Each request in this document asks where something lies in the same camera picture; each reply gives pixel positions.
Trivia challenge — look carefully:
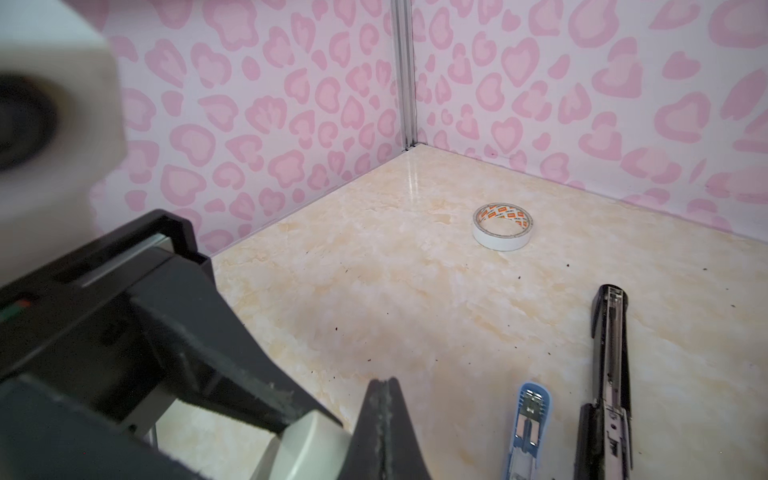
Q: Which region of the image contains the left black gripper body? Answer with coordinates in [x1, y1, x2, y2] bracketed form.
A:
[1, 210, 338, 479]

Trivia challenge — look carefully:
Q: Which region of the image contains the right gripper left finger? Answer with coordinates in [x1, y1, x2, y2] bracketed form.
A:
[338, 380, 389, 480]

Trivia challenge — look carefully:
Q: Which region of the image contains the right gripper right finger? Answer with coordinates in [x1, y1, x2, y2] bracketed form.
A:
[387, 377, 431, 480]

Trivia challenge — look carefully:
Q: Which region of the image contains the white mini stapler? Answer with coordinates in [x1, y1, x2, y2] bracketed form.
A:
[251, 410, 352, 480]

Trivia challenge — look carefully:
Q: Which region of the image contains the light blue mini stapler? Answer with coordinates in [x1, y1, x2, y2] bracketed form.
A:
[502, 382, 551, 480]

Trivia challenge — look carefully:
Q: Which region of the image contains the black stapler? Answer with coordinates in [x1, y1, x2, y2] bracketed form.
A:
[573, 284, 633, 480]

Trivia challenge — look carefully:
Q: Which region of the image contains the white tape roll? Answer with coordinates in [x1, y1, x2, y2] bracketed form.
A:
[472, 203, 534, 252]

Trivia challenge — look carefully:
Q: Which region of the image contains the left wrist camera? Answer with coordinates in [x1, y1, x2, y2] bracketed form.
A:
[1, 1, 126, 284]

